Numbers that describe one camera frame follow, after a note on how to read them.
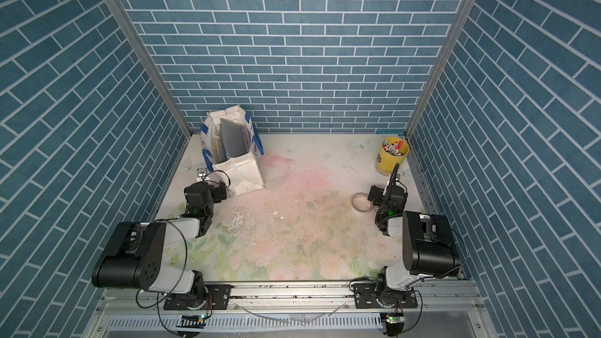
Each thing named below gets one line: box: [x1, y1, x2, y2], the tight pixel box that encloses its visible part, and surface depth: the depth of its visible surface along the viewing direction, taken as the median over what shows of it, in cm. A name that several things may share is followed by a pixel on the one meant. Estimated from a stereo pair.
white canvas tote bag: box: [199, 104, 266, 197], surface depth 99 cm
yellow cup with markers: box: [375, 136, 410, 174], surface depth 101 cm
